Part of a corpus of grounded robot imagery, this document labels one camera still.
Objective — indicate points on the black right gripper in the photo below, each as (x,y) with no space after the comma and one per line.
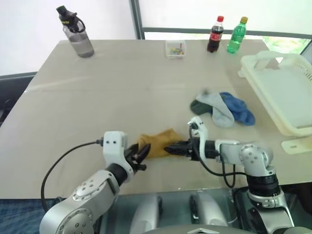
(193,152)

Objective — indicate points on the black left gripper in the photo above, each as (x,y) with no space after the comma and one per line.
(137,165)

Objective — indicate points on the mustard yellow sock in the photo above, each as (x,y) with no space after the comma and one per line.
(161,143)

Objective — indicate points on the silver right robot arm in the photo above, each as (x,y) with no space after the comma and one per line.
(256,158)

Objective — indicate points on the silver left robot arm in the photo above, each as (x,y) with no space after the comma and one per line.
(83,202)

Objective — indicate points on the small clear plastic container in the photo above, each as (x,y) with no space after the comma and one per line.
(176,50)

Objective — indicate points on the white plastic basket tray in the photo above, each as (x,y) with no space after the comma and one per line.
(285,90)

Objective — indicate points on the light grey sock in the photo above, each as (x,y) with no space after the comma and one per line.
(219,109)

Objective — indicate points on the silver robot leg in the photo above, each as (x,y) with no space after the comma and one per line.
(146,214)
(209,209)

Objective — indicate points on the blue sock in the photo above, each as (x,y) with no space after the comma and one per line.
(240,109)

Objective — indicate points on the grey robot torso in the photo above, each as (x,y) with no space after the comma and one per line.
(197,230)

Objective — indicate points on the cola bottle red cap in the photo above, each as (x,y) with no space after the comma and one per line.
(214,37)

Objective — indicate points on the green soda bottle yellow cap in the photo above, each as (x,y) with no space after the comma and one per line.
(236,39)

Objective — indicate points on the grey water bottle black lid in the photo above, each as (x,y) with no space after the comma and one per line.
(80,41)

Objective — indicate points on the blue checked cloth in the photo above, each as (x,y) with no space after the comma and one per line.
(19,217)

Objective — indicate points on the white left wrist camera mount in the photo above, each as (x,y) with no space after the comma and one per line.
(113,146)

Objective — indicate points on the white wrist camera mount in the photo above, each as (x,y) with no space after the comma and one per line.
(113,146)
(201,131)

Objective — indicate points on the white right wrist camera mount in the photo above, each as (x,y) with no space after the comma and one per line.
(201,131)

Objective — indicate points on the grey window frame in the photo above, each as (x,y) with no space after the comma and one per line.
(136,19)

